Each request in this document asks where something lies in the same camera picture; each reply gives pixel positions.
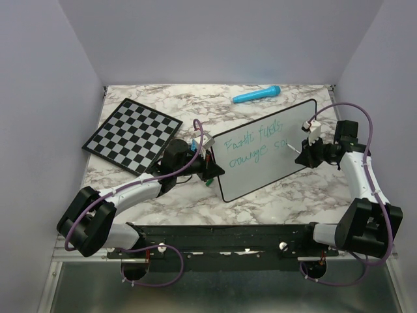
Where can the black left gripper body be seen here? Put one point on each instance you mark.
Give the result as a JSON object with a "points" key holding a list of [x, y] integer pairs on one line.
{"points": [[204, 163]]}

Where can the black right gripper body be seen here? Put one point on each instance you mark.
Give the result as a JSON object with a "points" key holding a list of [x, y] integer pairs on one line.
{"points": [[318, 150]]}

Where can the green marker cap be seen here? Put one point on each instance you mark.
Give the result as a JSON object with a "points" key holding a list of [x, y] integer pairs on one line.
{"points": [[208, 182]]}

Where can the green whiteboard marker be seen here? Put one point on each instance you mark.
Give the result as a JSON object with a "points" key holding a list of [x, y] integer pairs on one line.
{"points": [[293, 148]]}

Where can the white whiteboard black frame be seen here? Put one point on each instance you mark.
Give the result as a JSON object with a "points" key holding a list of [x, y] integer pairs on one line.
{"points": [[255, 154]]}

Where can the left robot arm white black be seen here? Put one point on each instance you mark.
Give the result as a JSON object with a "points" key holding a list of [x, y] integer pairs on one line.
{"points": [[88, 223]]}

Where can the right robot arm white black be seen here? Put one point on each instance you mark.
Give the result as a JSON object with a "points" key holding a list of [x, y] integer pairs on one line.
{"points": [[370, 222]]}

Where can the blue lego brick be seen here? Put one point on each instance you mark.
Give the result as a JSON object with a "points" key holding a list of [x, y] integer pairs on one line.
{"points": [[194, 145]]}

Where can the blue toy microphone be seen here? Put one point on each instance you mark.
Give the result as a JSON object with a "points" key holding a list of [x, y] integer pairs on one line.
{"points": [[272, 91]]}

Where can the black and silver chessboard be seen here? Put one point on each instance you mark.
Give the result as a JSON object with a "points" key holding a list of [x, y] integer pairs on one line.
{"points": [[133, 136]]}

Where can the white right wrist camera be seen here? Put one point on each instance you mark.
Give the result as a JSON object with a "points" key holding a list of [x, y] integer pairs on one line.
{"points": [[313, 130]]}

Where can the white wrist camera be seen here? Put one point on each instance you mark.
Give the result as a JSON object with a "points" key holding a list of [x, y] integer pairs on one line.
{"points": [[208, 141], [313, 130]]}

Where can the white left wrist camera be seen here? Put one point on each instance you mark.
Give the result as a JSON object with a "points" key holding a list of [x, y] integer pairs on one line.
{"points": [[208, 141]]}

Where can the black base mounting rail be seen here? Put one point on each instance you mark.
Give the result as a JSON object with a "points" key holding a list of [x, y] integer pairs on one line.
{"points": [[166, 249]]}

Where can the aluminium extrusion frame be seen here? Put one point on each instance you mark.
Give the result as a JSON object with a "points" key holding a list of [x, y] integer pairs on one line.
{"points": [[60, 254]]}

